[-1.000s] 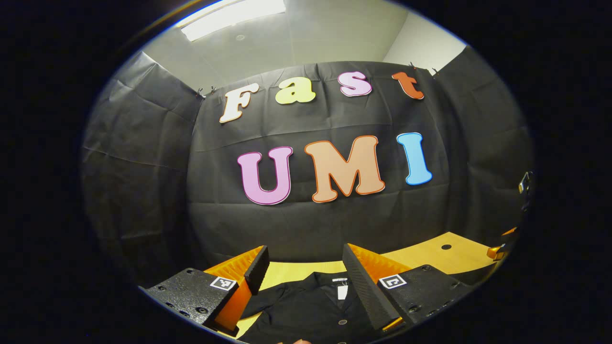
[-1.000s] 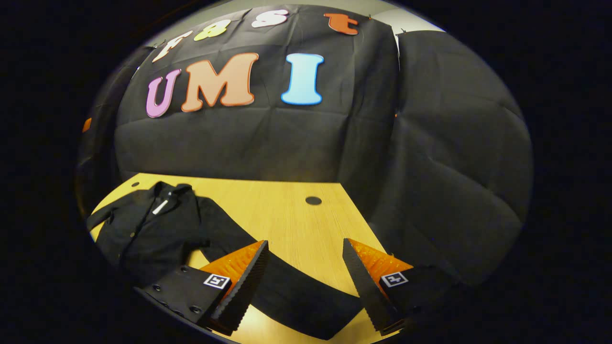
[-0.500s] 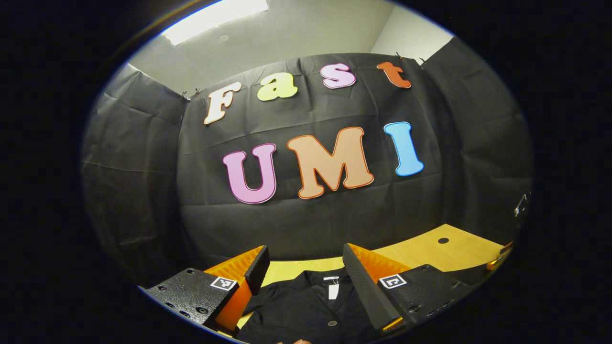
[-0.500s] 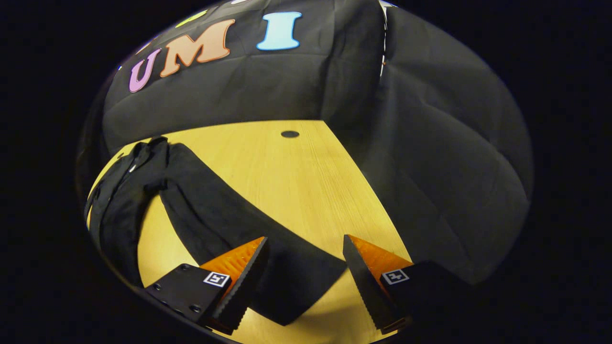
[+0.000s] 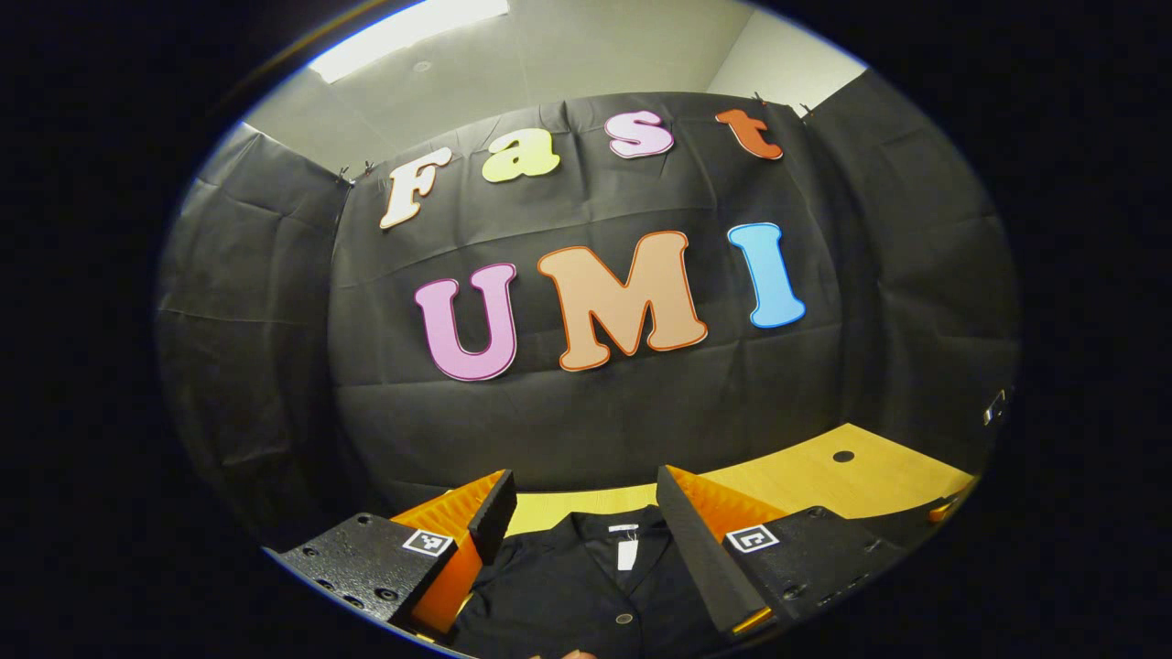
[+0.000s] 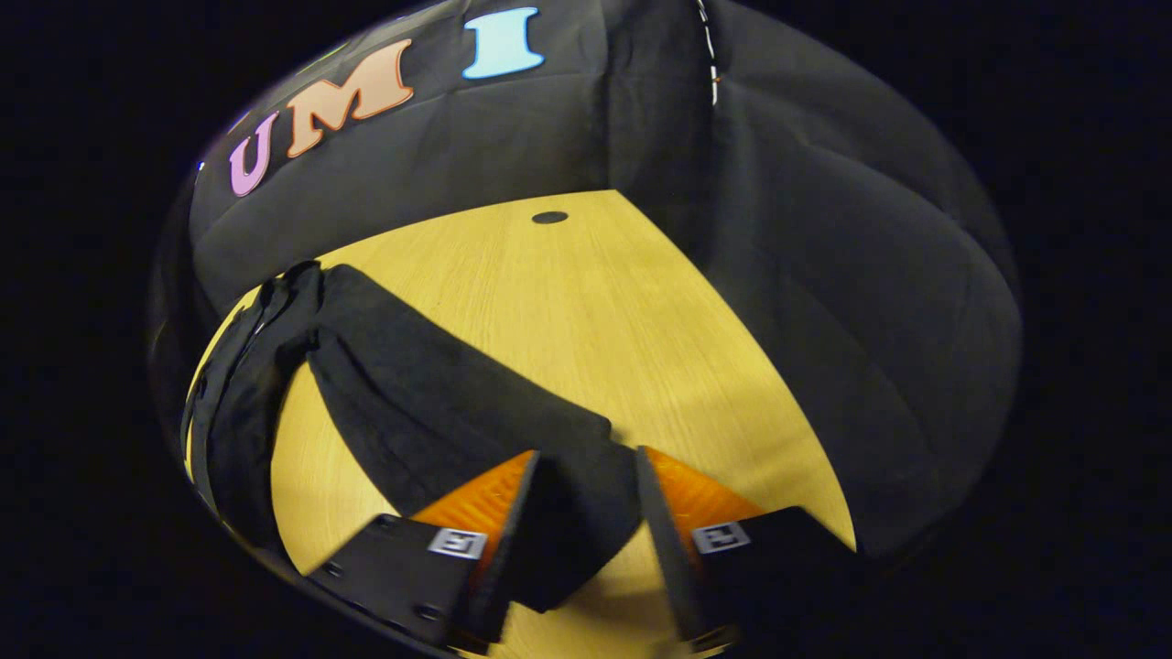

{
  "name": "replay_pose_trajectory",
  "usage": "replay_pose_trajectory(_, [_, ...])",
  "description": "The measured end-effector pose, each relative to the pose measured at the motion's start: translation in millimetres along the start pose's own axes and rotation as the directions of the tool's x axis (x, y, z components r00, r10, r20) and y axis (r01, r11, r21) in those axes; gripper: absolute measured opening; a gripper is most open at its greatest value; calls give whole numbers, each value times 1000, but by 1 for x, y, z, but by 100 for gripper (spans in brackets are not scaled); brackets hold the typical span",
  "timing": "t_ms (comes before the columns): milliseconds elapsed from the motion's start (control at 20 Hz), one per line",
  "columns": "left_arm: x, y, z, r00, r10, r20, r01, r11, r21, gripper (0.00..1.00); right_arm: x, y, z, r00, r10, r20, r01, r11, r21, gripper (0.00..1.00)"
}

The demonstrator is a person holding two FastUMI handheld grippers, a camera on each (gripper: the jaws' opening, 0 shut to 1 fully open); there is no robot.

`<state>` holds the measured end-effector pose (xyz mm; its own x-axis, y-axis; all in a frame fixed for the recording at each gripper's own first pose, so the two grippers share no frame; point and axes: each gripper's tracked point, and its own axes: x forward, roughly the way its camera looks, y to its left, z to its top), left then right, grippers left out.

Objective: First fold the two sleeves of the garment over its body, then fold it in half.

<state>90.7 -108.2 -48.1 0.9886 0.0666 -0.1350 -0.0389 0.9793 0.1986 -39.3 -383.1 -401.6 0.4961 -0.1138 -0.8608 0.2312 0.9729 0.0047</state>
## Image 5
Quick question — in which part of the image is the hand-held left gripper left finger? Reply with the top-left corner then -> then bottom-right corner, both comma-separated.
275,470 -> 518,642

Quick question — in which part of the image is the black backdrop cloth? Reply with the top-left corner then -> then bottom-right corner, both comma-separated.
156,69 -> 1022,550

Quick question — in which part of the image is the black button shirt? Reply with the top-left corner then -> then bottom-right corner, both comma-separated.
449,505 -> 958,659

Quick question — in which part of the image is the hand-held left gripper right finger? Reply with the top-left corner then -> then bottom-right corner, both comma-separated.
656,465 -> 907,639

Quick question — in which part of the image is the ceiling light panel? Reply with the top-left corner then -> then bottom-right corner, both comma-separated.
307,0 -> 511,85

